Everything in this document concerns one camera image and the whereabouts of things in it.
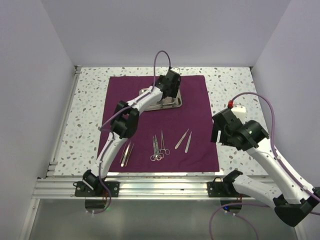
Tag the left side rail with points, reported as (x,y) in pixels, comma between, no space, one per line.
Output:
(54,156)

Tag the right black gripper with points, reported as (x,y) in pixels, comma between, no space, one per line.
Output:
(222,139)

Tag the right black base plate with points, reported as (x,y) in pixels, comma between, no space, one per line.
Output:
(217,188)

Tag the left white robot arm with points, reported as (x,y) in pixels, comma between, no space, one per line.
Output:
(124,124)

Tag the wide steel tweezers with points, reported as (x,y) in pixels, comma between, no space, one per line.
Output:
(127,154)

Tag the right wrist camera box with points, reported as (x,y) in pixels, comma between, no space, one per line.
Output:
(230,117)

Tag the aluminium front rail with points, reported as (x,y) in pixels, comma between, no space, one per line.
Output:
(132,188)

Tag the fine steel tweezers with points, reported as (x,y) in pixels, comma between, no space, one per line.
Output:
(126,145)

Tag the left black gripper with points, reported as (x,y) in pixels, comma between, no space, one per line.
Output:
(175,88)

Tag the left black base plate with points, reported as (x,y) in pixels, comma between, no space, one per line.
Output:
(82,190)

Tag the steel scissors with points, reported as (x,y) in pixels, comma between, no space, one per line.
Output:
(157,148)
(156,155)

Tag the purple cloth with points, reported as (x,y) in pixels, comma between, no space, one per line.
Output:
(169,125)

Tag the steel instrument tray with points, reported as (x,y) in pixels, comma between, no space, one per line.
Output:
(167,103)

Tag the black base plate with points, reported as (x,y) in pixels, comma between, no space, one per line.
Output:
(82,190)
(217,188)

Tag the red button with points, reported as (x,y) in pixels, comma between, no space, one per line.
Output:
(230,104)

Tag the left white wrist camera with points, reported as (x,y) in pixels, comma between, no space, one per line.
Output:
(172,75)

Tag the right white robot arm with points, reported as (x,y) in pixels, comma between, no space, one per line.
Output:
(292,199)

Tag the steel scalpel handle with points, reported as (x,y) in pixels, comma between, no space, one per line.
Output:
(188,143)
(181,139)

